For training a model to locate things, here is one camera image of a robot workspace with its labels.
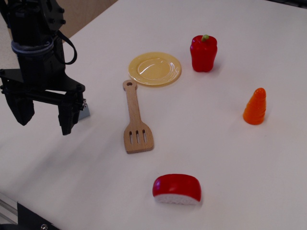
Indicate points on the grey blue cube block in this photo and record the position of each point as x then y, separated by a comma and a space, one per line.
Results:
84, 112

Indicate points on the aluminium table frame rail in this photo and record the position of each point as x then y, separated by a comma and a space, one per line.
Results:
8, 210

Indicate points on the yellow plastic plate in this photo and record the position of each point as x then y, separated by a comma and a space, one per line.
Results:
155, 69

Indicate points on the red and white toy sushi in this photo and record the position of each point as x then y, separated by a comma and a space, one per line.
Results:
177, 189

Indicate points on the black corner bracket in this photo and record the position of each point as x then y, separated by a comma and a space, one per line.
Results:
29, 220

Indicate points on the wooden slotted spatula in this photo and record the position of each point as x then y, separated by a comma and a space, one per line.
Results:
137, 135

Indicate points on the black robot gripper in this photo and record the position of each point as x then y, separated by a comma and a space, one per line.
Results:
41, 77

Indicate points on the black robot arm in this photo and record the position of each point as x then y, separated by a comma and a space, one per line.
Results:
38, 43

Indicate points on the red toy bell pepper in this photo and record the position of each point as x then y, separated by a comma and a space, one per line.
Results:
203, 50

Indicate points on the orange toy carrot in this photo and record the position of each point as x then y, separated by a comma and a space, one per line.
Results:
255, 110

